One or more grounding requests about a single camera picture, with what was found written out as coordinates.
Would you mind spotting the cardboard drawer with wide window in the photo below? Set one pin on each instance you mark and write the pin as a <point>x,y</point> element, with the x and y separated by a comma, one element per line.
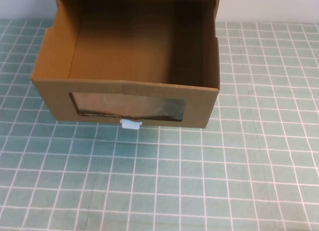
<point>94,98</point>

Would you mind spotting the green white-grid tablecloth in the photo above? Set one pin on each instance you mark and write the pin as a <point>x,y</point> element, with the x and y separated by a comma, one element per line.
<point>159,186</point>

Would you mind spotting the cardboard sleeve of wide-window drawer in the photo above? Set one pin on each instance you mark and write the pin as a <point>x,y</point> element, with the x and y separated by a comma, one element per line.
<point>216,16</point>

